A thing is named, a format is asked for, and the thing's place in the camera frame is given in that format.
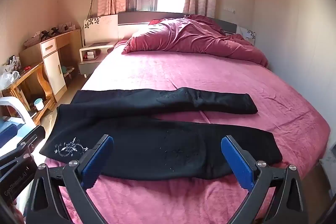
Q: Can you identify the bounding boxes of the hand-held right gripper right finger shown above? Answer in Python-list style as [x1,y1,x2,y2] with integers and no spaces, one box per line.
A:
[221,135,311,224]

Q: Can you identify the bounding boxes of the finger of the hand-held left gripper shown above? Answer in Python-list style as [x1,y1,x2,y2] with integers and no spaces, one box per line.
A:
[15,125,46,161]

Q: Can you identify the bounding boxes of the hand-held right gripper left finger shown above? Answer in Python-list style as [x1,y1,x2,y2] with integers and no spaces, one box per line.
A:
[25,134,114,224]

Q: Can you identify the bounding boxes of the black pants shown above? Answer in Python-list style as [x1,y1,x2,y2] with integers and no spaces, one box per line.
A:
[39,87,283,181]

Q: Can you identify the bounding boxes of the wooden side table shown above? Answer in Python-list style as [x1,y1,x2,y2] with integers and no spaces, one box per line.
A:
[1,61,57,126]

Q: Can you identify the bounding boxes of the clear plastic bag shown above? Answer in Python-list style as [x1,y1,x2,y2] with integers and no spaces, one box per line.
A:
[0,64,21,89]

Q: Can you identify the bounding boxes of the wooden desk with white cabinet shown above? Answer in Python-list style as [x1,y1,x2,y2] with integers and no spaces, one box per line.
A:
[19,28,82,96]

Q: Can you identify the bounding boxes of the white and grey nightstand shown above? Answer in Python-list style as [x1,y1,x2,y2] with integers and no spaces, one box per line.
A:
[79,41,118,78]

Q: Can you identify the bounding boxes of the bed with pink sheet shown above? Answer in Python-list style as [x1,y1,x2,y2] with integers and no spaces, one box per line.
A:
[45,39,331,224]

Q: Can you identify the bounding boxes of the white floral headboard panel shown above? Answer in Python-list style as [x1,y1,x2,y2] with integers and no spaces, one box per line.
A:
[238,26,256,46]
[83,14,118,46]

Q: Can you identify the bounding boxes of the red duvet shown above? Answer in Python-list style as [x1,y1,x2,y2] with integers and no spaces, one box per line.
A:
[121,14,269,68]

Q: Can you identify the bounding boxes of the grey headboard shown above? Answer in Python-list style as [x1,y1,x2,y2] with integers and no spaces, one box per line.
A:
[118,11,238,41]

